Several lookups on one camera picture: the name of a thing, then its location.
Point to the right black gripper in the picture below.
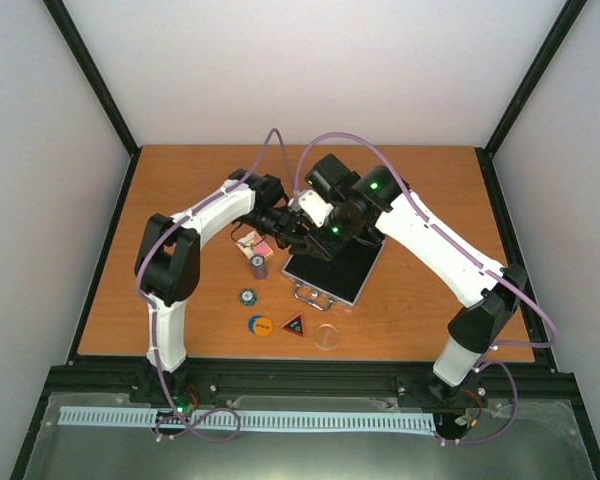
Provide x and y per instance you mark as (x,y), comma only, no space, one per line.
(335,246)

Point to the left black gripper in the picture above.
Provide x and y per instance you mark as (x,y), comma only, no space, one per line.
(290,232)

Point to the aluminium poker case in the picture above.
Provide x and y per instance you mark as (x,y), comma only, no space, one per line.
(321,284)

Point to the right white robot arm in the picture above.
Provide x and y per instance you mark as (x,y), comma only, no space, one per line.
(486,290)

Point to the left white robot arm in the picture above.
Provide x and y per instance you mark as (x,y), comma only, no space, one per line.
(168,263)

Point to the playing card deck box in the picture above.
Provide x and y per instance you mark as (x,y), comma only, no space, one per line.
(254,244)

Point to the tall purple chip stack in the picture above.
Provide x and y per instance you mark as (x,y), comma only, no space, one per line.
(259,267)

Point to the blue green chip stack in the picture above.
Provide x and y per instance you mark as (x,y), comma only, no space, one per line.
(248,297)

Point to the red black triangular button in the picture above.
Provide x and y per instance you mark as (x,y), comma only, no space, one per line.
(294,325)

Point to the clear round dealer button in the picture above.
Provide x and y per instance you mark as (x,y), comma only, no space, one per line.
(326,336)

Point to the orange blue round button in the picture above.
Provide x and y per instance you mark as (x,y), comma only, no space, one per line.
(260,326)

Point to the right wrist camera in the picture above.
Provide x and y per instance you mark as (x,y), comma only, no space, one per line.
(313,206)

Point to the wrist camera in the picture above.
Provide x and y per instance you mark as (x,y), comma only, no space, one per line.
(313,206)
(270,192)

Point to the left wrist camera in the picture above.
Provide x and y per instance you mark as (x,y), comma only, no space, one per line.
(270,192)

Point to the black aluminium frame rail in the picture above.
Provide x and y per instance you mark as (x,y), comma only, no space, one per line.
(215,380)

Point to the white slotted cable duct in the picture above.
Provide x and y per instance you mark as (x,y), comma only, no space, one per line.
(251,421)

